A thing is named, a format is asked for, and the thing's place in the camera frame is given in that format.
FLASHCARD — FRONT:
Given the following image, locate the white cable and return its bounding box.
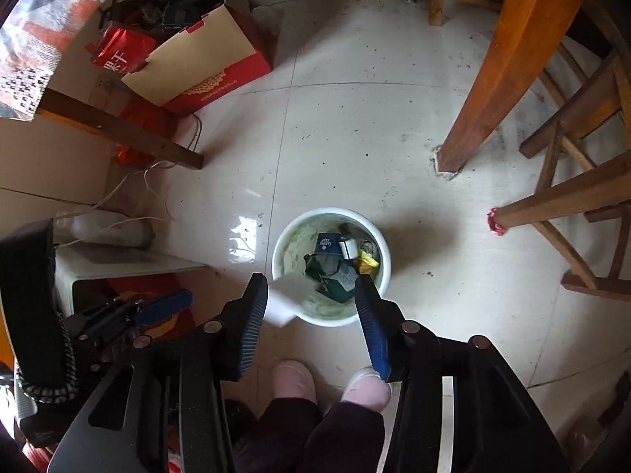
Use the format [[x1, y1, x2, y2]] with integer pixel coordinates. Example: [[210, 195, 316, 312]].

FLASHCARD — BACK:
[[54, 112, 204, 250]]

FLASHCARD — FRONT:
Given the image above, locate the blue carton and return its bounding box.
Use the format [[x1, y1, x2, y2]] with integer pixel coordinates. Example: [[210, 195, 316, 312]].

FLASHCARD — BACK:
[[314, 233, 346, 257]]

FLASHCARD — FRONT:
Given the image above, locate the person's left trouser leg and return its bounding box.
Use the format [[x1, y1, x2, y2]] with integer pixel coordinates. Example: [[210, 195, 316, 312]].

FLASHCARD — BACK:
[[234, 397, 322, 473]]

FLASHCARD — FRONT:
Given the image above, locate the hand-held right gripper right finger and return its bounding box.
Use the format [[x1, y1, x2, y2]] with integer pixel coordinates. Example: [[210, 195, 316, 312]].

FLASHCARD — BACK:
[[354, 274, 570, 473]]

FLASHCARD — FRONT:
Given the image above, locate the newspaper print tablecloth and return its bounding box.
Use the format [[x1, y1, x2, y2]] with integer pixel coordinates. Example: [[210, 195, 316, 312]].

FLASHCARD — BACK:
[[0, 0, 142, 122]]

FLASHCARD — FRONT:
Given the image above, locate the person's right pink slipper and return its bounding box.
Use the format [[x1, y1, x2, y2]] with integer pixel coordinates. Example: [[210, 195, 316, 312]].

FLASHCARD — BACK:
[[341, 367, 393, 413]]

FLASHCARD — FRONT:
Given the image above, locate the white cloth roll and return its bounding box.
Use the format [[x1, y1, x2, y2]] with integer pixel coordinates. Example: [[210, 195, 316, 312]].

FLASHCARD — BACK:
[[69, 209, 155, 250]]

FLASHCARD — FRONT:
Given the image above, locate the white plastic bucket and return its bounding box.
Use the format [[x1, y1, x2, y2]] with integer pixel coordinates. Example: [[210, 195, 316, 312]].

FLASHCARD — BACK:
[[271, 208, 393, 329]]

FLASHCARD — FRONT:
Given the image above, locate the white plastic stool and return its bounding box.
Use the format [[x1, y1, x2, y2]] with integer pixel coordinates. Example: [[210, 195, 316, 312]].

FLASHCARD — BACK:
[[53, 244, 206, 317]]

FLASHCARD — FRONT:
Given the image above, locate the orange-red plastic bag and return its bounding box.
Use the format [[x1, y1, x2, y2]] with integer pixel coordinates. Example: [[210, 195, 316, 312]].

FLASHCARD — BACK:
[[114, 96, 174, 167]]

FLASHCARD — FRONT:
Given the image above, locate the wooden chair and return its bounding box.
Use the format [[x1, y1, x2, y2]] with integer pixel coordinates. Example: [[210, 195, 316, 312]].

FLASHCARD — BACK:
[[487, 49, 631, 302]]

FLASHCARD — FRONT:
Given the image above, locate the dark green snack packet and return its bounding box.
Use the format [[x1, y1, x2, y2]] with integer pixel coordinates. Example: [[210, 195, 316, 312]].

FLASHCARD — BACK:
[[303, 251, 358, 305]]

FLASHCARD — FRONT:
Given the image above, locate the person's pink slipper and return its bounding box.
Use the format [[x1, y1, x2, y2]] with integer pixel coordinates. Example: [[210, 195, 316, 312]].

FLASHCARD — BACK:
[[273, 359, 316, 406], [341, 367, 393, 413]]

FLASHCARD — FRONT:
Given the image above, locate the yellow snack packet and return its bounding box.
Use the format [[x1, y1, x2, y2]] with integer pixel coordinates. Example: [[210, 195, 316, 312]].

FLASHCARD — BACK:
[[356, 250, 380, 275]]

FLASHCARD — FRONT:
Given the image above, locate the shiny red gift bag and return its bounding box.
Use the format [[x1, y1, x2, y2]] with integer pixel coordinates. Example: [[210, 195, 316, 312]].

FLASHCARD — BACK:
[[91, 27, 149, 78]]

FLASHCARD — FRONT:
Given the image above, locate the person's left pink slipper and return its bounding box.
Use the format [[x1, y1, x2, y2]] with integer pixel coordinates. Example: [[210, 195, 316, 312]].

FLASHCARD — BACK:
[[273, 359, 316, 406]]

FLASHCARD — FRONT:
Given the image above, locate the person's trouser leg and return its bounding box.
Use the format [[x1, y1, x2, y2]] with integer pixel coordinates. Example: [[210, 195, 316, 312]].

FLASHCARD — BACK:
[[234, 397, 322, 473], [302, 401, 386, 473]]

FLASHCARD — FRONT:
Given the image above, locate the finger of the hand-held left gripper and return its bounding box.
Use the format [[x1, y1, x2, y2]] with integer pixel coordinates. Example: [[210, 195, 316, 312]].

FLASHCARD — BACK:
[[66, 290, 194, 338]]

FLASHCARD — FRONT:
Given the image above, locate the red cardboard box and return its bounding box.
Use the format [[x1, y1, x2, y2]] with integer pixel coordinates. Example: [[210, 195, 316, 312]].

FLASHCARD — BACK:
[[121, 4, 273, 115]]

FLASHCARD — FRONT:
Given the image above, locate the brown cardboard sheet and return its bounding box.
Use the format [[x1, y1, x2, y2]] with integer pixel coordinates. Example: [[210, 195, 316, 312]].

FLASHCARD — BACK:
[[0, 117, 115, 209]]

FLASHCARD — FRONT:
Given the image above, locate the person's right trouser leg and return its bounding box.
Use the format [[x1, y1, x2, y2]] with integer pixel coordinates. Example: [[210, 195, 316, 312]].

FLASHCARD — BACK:
[[302, 401, 386, 473]]

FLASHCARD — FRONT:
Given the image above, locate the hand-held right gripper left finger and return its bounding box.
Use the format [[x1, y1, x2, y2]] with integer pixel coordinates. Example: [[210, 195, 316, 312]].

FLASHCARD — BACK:
[[47, 272, 269, 473]]

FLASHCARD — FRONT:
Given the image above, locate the white paper sheet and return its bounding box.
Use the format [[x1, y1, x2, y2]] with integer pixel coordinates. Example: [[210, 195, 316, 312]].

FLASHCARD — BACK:
[[266, 276, 321, 329]]

